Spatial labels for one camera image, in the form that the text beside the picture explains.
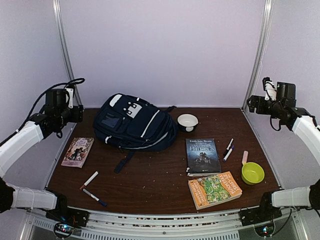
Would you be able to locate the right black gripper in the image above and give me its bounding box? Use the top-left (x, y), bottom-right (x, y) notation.
top-left (246, 94), bottom-right (283, 118)

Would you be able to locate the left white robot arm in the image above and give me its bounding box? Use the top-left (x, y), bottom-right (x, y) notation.
top-left (0, 105), bottom-right (84, 222)

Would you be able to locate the lime green bowl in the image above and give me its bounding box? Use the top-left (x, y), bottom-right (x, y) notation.
top-left (241, 162), bottom-right (265, 186)

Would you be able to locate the right aluminium corner post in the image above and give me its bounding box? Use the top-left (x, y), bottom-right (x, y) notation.
top-left (241, 0), bottom-right (275, 112)

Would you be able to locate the black capped white marker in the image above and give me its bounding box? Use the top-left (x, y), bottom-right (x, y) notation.
top-left (223, 138), bottom-right (234, 157)

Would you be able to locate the dark Wuthering Heights book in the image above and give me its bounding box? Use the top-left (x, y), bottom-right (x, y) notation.
top-left (185, 138), bottom-right (222, 177)

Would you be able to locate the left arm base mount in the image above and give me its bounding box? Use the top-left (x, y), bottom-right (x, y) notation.
top-left (44, 191), bottom-right (89, 240)

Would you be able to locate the aluminium front rail frame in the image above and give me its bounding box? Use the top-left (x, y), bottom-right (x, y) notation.
top-left (21, 197), bottom-right (308, 240)

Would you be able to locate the purple capped white marker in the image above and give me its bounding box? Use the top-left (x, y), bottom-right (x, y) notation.
top-left (222, 145), bottom-right (235, 162)

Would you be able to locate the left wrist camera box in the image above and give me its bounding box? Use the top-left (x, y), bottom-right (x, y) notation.
top-left (45, 85), bottom-right (75, 109)

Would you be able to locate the navy blue student backpack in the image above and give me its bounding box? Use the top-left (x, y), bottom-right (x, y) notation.
top-left (93, 93), bottom-right (179, 173)

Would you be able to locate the white and navy bowl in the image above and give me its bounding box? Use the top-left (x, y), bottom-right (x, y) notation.
top-left (177, 113), bottom-right (199, 133)

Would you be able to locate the left aluminium corner post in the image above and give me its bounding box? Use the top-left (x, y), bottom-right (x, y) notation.
top-left (51, 0), bottom-right (83, 111)

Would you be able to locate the pink illustrated paperback book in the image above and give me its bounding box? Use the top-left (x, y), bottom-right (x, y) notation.
top-left (61, 137), bottom-right (94, 169)

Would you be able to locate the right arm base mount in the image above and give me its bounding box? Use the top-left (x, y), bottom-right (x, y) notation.
top-left (239, 203), bottom-right (283, 238)

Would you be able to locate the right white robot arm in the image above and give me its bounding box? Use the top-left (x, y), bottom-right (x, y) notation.
top-left (246, 95), bottom-right (320, 221)

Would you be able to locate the aluminium corner post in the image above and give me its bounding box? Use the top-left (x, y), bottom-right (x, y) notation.
top-left (51, 0), bottom-right (83, 111)
top-left (241, 0), bottom-right (275, 112)

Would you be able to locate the red tipped white marker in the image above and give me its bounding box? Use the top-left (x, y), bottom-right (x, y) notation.
top-left (80, 171), bottom-right (99, 191)

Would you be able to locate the orange 39-Storey Treehouse book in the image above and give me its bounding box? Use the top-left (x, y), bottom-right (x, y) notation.
top-left (188, 171), bottom-right (243, 210)

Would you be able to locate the blue capped white marker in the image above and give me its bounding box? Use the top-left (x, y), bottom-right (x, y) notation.
top-left (82, 188), bottom-right (107, 207)

